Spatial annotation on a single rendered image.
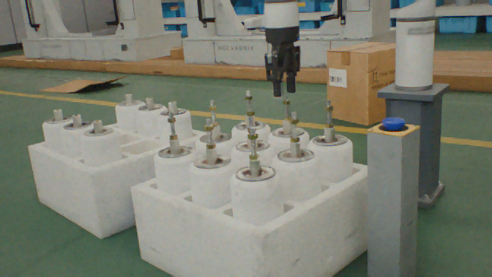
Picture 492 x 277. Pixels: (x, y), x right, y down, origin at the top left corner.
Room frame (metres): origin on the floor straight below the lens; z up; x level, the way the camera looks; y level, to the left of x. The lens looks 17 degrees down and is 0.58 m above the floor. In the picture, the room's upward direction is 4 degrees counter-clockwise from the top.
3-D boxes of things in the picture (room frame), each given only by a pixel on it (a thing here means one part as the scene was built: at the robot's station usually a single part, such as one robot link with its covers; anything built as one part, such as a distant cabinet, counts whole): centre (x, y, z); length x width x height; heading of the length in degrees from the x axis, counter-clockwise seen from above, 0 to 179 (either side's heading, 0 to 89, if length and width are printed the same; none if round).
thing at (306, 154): (0.94, -0.09, 0.25); 0.08 x 0.08 x 0.01
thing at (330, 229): (1.02, -0.01, 0.09); 0.39 x 0.39 x 0.18; 45
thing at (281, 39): (1.10, -0.09, 0.45); 0.08 x 0.08 x 0.09
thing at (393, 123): (0.87, -0.27, 0.32); 0.04 x 0.04 x 0.02
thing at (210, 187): (0.94, 0.08, 0.16); 0.10 x 0.10 x 0.18
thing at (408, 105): (1.27, -0.44, 0.15); 0.15 x 0.15 x 0.30; 54
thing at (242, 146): (1.02, -0.01, 0.25); 0.08 x 0.08 x 0.01
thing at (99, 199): (1.40, 0.38, 0.09); 0.39 x 0.39 x 0.18; 43
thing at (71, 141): (1.32, 0.46, 0.16); 0.10 x 0.10 x 0.18
